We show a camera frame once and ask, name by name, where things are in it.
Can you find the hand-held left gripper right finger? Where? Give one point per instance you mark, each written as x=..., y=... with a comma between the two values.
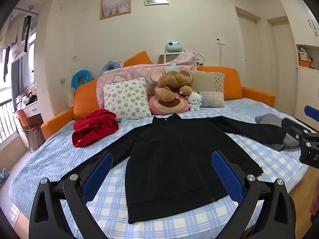
x=228, y=176

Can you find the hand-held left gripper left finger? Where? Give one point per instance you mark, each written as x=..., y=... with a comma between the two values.
x=99, y=176

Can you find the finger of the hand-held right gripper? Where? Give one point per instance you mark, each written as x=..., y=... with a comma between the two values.
x=292, y=128
x=311, y=111

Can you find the black jacket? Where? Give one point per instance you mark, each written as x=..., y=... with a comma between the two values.
x=174, y=159

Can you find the hanging clothes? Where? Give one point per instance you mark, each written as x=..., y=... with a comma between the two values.
x=17, y=32

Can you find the person's right hand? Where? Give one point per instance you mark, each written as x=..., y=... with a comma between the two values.
x=315, y=206

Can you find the grey garment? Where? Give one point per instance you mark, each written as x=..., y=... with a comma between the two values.
x=268, y=119

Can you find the orange storage box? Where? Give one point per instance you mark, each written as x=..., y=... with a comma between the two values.
x=305, y=64

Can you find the red garment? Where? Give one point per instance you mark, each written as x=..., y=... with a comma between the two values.
x=94, y=127

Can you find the white door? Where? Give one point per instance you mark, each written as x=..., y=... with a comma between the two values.
x=248, y=39
x=282, y=67

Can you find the round bed blue plaid sheet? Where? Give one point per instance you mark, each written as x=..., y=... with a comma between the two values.
x=49, y=154

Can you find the white storage container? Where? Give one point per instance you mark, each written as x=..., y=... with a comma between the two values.
x=302, y=53

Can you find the orange sofa bed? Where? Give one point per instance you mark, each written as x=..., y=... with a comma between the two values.
x=84, y=97

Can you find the white floral pillow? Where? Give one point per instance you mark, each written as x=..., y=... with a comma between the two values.
x=125, y=99

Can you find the small white plush toy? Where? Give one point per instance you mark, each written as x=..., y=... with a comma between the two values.
x=194, y=100

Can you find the pink round plush cushion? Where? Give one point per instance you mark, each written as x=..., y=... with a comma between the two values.
x=169, y=107

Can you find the orange chair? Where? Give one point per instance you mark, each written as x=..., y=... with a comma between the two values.
x=25, y=124

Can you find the white wardrobe cabinet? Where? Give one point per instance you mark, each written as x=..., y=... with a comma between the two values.
x=301, y=20

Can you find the white desk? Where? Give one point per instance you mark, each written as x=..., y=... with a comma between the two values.
x=31, y=110

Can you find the beige patchwork pillow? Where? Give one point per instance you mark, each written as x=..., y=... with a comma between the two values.
x=206, y=82

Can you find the pink cartoon quilt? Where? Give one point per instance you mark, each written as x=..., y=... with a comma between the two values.
x=119, y=76

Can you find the black balcony railing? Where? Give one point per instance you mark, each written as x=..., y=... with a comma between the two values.
x=6, y=122

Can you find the brown plush toy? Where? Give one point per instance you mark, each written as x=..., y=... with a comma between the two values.
x=174, y=79

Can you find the light blue party hat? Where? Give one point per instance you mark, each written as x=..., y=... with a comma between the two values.
x=172, y=67

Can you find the orange cushion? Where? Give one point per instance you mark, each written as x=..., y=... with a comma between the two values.
x=138, y=58

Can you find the grey curtain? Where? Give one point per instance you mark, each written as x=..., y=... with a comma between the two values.
x=17, y=77

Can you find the white bedside shelf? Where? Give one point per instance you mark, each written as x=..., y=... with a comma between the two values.
x=164, y=58

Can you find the mint green projector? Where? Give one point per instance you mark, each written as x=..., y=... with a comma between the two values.
x=173, y=46

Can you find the wooden framed purple picture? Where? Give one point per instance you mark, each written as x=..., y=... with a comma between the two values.
x=115, y=3

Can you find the white wall socket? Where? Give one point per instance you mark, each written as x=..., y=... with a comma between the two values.
x=220, y=41

